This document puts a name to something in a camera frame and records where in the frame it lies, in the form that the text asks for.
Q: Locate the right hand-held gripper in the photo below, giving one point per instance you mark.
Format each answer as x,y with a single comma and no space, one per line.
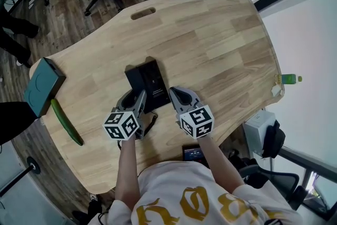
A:
197,122

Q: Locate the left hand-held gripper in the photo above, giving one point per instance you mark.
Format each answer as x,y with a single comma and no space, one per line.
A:
121,126

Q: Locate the person's left forearm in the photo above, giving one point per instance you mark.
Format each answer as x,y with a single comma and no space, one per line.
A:
127,171

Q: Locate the person's right forearm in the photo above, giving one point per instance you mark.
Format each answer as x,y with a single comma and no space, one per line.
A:
218,166

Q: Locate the black box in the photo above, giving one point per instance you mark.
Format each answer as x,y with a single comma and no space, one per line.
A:
155,84

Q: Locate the black tablet with screen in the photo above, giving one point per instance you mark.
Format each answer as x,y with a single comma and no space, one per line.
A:
193,155

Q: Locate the green cucumber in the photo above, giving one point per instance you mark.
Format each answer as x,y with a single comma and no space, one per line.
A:
65,122

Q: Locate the white box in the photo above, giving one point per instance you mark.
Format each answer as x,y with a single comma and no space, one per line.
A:
256,129

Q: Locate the teal box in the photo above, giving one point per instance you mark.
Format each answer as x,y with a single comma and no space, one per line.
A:
42,87

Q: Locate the crumpled white paper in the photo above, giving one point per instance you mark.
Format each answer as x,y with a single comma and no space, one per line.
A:
276,90

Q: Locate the white shirt with gold print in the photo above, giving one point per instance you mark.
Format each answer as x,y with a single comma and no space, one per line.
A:
192,192

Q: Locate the black backpack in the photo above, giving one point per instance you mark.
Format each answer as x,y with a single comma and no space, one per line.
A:
273,139

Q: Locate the green drink bottle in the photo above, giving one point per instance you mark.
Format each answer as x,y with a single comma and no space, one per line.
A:
289,79

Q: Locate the black stand with round base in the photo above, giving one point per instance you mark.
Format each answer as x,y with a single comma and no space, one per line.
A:
33,165

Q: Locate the black mesh chair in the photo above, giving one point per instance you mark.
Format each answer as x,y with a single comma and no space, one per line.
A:
276,181

